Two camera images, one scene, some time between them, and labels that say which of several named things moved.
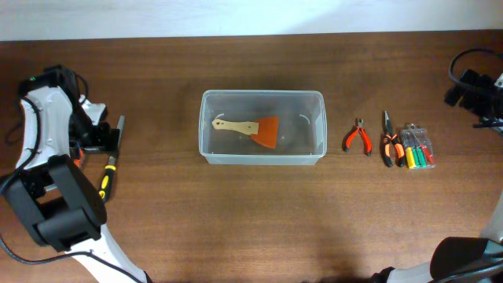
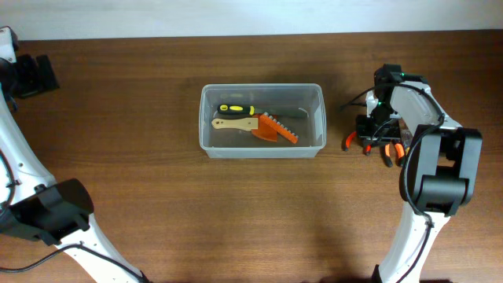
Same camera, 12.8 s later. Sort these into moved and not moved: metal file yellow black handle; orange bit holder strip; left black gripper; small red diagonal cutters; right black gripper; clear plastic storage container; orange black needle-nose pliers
Moved: clear plastic storage container; metal file yellow black handle; right black gripper; left black gripper; orange bit holder strip
Not moved: orange black needle-nose pliers; small red diagonal cutters
